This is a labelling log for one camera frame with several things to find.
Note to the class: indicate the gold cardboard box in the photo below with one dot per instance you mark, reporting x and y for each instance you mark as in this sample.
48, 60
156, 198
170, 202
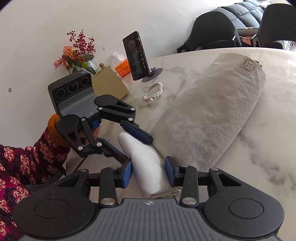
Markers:
111, 83

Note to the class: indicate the person's left hand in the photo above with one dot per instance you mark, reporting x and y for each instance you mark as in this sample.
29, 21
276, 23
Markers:
96, 133

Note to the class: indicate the flower bouquet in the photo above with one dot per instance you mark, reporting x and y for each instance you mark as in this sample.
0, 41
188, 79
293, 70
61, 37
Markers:
78, 46

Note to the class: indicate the black dining chair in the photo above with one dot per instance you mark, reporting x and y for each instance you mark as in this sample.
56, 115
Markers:
212, 27
277, 23

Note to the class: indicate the black round phone stand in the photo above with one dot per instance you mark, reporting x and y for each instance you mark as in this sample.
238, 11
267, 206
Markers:
155, 75

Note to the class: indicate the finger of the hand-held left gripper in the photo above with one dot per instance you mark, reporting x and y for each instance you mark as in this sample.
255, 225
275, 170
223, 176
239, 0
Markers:
138, 134
113, 150

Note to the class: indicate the orange tissue pack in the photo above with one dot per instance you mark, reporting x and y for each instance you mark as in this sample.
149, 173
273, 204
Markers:
121, 68

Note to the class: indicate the wooden knob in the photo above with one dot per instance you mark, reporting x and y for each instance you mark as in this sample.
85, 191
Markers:
102, 66

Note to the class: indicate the black smartphone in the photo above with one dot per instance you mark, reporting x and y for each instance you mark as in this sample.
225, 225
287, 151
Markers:
135, 55

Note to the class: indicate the grey sofa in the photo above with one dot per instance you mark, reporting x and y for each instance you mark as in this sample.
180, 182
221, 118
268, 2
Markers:
245, 12

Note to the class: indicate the glass vase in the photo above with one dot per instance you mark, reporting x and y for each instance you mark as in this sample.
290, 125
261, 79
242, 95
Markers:
92, 67

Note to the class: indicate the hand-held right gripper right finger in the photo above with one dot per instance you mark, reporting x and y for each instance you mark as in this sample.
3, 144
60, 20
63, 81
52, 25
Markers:
168, 173

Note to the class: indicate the person's left forearm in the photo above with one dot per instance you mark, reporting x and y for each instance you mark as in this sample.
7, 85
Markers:
34, 157

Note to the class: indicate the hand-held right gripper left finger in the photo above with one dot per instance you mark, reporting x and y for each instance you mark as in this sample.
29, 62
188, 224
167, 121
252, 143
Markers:
128, 175

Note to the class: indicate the white shopping bag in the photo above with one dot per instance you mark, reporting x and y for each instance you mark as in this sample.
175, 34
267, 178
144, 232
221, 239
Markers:
203, 111

